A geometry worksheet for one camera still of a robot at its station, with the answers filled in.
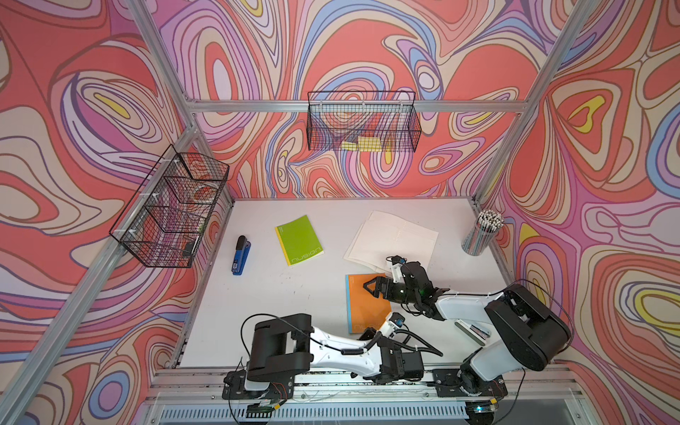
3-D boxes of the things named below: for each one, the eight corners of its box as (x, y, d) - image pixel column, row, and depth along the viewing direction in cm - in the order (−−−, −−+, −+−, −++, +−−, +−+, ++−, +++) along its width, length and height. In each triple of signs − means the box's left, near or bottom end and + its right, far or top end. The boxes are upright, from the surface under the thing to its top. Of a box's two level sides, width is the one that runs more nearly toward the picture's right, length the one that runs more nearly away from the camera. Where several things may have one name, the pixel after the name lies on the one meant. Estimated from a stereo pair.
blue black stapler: (233, 276, 99) (227, 267, 94) (243, 244, 108) (238, 235, 103) (242, 276, 99) (237, 267, 94) (251, 244, 108) (247, 235, 103)
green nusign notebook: (288, 267, 101) (287, 264, 99) (274, 227, 113) (273, 225, 112) (325, 253, 104) (324, 251, 103) (307, 217, 117) (307, 214, 116)
